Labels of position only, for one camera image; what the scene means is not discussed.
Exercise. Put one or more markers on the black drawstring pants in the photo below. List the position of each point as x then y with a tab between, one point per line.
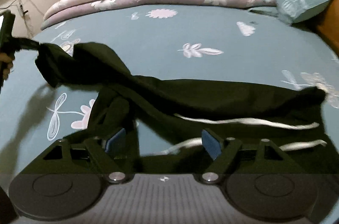
181	109

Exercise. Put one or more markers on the teal patterned bed sheet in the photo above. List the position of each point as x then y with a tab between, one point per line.
166	42

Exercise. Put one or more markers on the person left hand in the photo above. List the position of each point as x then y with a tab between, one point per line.
6	64

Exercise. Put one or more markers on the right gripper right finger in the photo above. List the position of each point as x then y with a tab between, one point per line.
223	152

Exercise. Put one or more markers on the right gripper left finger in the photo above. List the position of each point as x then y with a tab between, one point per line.
103	153

